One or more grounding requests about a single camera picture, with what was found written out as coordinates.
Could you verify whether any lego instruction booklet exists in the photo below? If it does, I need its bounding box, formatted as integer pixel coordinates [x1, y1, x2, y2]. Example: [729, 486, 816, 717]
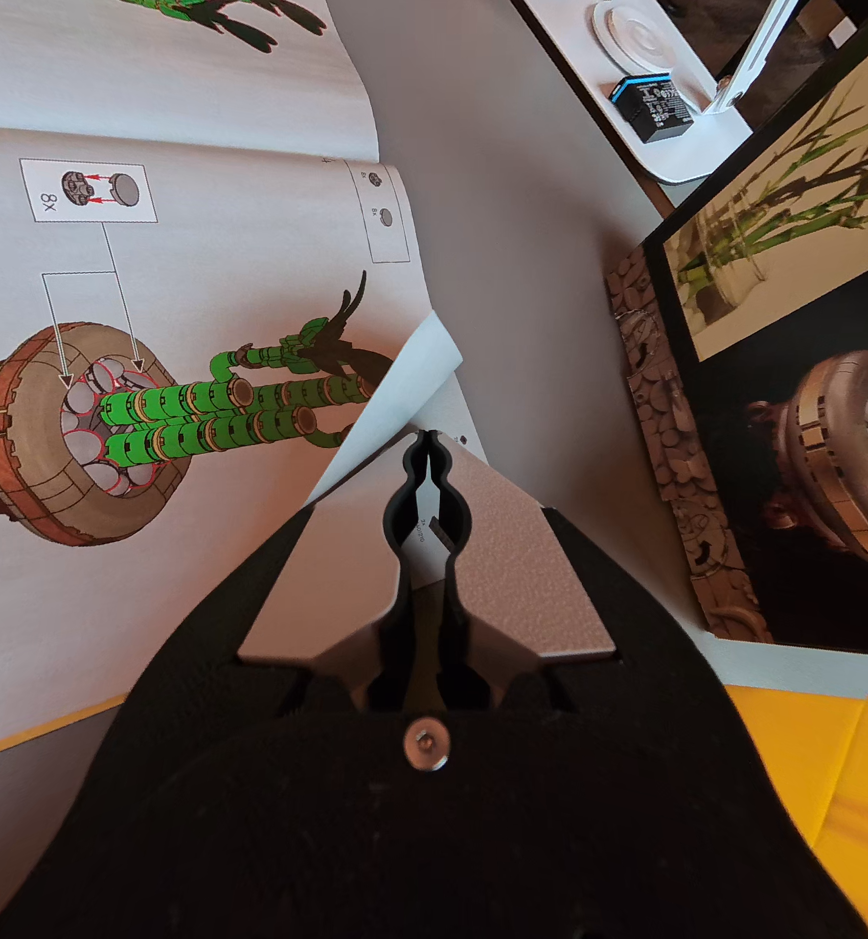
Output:
[0, 0, 490, 767]

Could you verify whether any black battery with blue edge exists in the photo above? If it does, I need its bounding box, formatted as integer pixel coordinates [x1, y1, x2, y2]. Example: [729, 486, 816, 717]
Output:
[609, 72, 695, 144]

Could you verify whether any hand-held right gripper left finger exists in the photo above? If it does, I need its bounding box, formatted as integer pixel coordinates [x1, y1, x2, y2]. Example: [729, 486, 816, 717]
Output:
[236, 431, 429, 713]

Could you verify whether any black lego set box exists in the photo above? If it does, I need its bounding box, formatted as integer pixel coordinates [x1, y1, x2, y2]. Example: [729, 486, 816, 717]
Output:
[605, 0, 868, 657]

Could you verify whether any yellow parts bin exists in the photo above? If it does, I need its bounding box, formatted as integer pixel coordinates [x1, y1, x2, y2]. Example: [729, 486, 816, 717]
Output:
[724, 686, 868, 939]

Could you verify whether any white stand base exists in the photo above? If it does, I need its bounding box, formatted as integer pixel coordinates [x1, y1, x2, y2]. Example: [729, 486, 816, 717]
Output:
[522, 0, 802, 184]

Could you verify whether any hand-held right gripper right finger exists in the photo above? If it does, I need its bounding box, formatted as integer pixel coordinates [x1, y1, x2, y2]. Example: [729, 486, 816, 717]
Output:
[427, 430, 618, 713]

